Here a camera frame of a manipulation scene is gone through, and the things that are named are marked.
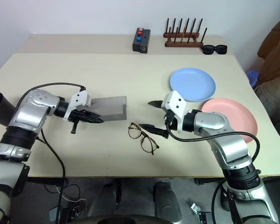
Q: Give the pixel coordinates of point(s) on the brown wooden dish rack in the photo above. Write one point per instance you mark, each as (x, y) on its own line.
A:
(182, 43)

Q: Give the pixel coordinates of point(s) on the black sunglasses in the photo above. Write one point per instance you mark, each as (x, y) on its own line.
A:
(210, 49)

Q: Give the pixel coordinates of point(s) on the tortoiseshell eyeglasses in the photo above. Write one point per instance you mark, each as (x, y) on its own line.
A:
(130, 128)

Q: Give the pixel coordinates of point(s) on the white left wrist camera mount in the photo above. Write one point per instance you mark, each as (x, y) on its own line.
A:
(80, 99)

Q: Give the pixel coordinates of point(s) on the metal caster bracket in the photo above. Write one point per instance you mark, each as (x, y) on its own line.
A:
(199, 211)

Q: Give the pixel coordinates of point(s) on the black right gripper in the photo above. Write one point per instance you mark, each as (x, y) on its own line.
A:
(170, 121)

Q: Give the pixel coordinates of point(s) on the pink plate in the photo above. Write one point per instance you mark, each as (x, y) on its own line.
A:
(238, 116)

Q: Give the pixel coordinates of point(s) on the brown armchair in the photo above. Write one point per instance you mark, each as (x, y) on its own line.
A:
(275, 60)

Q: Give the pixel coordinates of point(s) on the dark rounded shape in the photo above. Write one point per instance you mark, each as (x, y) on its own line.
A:
(165, 200)
(107, 200)

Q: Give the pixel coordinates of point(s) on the black button box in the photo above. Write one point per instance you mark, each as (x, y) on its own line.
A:
(141, 42)

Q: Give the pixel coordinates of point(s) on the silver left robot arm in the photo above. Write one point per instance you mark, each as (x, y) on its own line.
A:
(28, 114)

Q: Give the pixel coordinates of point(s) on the black floor device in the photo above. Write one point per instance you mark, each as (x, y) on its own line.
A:
(74, 211)

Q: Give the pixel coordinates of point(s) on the blue plate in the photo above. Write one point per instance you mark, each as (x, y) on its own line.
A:
(193, 82)

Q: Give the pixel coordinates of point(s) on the black plastic cup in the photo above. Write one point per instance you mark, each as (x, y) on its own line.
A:
(2, 112)

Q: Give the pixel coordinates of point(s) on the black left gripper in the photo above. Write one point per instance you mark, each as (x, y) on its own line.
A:
(77, 115)

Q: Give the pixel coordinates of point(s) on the blue plastic object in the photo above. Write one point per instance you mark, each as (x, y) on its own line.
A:
(252, 78)

